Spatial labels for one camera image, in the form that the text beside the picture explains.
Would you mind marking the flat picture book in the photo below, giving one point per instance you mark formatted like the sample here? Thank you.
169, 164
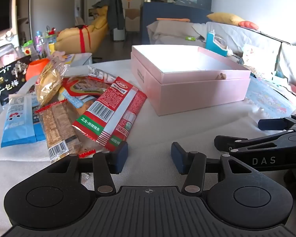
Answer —
69, 58

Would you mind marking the pink and blue bottle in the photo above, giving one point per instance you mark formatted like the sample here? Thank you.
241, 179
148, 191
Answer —
38, 43

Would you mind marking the blue cartoon printed bag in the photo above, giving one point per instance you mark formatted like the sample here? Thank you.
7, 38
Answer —
271, 101

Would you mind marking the brown bar snack packet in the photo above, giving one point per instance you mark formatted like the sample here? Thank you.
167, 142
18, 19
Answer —
59, 130

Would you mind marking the light blue small snack packet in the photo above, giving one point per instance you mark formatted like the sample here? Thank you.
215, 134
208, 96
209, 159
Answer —
75, 101

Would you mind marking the beige chair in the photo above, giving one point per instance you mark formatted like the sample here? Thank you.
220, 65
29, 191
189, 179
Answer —
132, 19

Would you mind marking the black snack packet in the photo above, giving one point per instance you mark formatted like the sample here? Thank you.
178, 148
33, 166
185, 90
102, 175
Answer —
9, 79

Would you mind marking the small green toy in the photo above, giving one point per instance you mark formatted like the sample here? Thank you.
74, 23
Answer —
190, 38

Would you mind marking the yellow pillow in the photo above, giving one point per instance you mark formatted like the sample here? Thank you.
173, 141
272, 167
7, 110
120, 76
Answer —
224, 18

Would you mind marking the pink cardboard box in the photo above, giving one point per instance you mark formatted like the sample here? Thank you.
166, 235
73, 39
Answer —
199, 88

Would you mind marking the long red white-striped snack packet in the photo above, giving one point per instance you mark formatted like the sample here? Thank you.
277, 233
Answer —
113, 108

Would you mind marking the orange pillow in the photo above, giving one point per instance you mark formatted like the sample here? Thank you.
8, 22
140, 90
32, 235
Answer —
249, 24

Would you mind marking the orange round container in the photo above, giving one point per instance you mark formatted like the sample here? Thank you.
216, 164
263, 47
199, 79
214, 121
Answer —
35, 69

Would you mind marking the yellow sofa with red ribbon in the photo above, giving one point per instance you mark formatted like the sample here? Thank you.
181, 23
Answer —
74, 37

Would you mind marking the blue and white toy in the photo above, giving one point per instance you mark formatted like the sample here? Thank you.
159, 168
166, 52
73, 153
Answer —
215, 44

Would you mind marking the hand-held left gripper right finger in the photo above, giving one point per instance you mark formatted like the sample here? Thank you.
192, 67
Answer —
178, 159

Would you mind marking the bread bun in clear packet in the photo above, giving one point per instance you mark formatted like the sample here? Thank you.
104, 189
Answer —
49, 86

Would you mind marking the dark blue cabinet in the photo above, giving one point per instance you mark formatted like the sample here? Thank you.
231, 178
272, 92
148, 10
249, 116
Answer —
167, 11

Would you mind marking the dark blue snack packet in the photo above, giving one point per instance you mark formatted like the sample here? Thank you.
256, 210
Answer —
38, 126

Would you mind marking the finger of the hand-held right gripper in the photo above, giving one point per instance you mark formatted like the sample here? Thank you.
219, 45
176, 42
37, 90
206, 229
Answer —
227, 142
271, 124

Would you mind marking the dark coat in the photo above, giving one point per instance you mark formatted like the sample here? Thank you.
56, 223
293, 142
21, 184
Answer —
114, 9

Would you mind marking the clear white-ball snack packet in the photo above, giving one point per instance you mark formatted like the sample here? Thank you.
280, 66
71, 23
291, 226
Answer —
101, 73

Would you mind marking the red snack pouch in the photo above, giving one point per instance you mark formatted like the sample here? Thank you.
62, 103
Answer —
86, 86

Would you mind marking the pink plush toy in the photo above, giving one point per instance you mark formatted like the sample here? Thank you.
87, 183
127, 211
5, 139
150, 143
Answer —
57, 55

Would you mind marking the orange stick toy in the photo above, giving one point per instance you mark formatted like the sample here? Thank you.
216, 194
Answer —
172, 19

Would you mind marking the blue cartoon snack packet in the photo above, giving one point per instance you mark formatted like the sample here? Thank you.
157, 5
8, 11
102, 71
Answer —
17, 123

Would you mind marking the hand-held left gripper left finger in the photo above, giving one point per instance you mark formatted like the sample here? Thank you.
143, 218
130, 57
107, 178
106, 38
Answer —
119, 156

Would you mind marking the bottle with red top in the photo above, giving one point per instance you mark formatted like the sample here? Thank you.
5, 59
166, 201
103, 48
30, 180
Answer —
50, 39

